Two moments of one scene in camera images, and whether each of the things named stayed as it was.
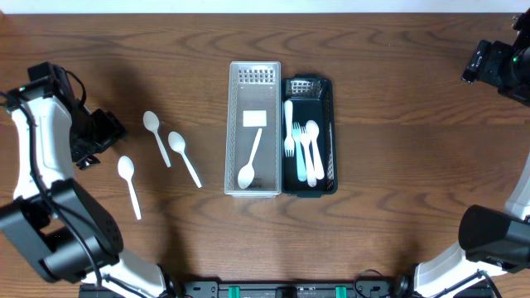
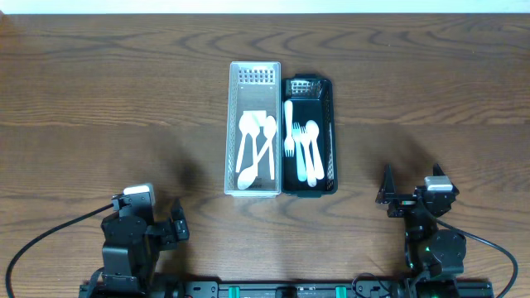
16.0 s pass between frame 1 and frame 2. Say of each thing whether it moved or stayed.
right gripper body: moved
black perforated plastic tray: stayed
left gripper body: moved
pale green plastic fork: stayed
